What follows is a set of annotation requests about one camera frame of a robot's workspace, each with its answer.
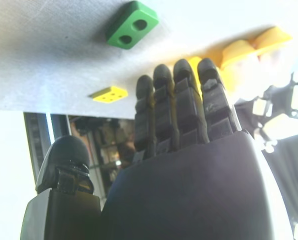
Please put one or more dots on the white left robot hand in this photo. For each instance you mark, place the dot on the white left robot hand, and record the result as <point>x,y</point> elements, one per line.
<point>189,187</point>

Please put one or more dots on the yellow egg carton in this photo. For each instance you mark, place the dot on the yellow egg carton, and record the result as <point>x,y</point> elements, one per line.
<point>236,50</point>

